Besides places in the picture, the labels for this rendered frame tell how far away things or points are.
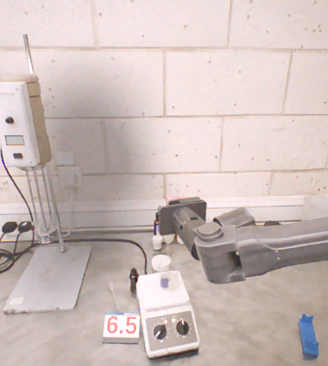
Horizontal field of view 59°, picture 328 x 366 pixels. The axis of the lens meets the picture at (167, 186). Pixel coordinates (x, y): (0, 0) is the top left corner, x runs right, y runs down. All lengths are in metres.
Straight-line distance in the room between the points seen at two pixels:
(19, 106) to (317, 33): 0.98
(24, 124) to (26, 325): 0.52
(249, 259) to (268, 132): 0.82
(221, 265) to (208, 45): 0.82
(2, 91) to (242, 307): 0.83
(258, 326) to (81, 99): 0.91
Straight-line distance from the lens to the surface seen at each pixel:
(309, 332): 0.91
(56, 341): 0.88
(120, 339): 0.84
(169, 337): 0.79
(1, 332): 0.95
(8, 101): 0.78
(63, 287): 0.99
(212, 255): 0.44
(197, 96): 1.11
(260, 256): 0.45
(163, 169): 1.16
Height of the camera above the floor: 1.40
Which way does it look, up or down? 24 degrees down
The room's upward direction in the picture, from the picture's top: straight up
